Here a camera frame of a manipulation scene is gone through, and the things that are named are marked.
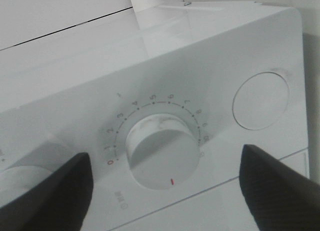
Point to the round white door button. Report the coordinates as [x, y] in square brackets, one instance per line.
[260, 101]

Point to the upper white power knob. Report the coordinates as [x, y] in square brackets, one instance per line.
[33, 168]

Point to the white timer knob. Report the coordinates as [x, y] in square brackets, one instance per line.
[161, 151]

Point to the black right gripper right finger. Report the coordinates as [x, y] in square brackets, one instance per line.
[278, 198]

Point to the white microwave oven body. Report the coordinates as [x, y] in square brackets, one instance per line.
[88, 86]

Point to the white microwave door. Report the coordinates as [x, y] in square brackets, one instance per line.
[209, 200]

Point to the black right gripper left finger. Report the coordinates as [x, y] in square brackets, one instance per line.
[58, 203]

